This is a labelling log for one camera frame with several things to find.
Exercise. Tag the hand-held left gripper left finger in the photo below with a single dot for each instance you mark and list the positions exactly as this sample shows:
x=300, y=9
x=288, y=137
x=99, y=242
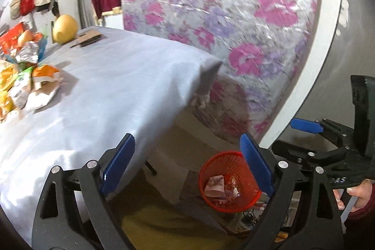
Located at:
x=117, y=165

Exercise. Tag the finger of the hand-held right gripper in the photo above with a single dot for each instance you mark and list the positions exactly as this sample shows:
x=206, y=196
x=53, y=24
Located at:
x=293, y=150
x=306, y=125

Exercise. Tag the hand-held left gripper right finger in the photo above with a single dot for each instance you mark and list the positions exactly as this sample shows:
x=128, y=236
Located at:
x=257, y=165

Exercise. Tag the red mesh wastebasket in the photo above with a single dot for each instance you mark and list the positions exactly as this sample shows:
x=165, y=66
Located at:
x=222, y=162

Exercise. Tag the red silver snack wrapper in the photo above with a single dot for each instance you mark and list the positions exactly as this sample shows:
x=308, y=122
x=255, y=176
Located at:
x=27, y=52

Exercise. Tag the person's right forearm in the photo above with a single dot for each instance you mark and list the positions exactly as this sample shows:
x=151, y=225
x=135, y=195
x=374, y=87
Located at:
x=363, y=225

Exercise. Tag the person's right hand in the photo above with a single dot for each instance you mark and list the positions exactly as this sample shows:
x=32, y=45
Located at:
x=361, y=193

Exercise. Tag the crumpled pink paper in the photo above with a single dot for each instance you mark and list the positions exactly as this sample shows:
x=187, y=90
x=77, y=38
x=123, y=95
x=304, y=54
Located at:
x=214, y=187

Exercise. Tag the olive yellow cloth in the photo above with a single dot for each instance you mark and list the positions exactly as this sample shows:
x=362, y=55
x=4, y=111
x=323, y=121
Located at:
x=164, y=223

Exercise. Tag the light blue tablecloth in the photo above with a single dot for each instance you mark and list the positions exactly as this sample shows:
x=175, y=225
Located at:
x=117, y=86

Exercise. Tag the beige paper wrapper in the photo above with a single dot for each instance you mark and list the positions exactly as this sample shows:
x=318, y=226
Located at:
x=41, y=97

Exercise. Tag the orange snack wrapper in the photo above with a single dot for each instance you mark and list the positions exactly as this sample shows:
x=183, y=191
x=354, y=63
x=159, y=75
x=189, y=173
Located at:
x=47, y=71

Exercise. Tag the green white snack packet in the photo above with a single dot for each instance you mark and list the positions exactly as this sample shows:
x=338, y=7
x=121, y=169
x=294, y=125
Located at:
x=22, y=78

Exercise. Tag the brown cardboard piece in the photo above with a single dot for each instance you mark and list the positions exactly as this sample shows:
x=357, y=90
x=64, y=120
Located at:
x=88, y=38

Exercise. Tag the floral wrapped mattress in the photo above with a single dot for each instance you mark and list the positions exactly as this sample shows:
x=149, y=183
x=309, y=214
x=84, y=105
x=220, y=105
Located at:
x=219, y=18

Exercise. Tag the yellow snack packet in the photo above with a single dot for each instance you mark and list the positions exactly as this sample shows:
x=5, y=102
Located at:
x=7, y=77

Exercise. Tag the yellow pomelo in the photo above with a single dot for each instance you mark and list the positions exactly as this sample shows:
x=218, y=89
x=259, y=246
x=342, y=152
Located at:
x=66, y=30

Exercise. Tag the orange fruit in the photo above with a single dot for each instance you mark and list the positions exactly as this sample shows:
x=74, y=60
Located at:
x=37, y=37

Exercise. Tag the yellow pear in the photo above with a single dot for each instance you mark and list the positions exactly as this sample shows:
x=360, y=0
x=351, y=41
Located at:
x=25, y=37

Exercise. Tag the orange gift box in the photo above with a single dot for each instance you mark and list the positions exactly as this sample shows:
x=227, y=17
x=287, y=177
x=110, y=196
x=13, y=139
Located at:
x=10, y=36

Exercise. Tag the beige hanging bag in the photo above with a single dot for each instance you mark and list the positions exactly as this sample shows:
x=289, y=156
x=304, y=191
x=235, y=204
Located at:
x=15, y=8

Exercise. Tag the black table frame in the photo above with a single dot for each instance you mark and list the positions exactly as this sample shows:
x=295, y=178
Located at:
x=151, y=168

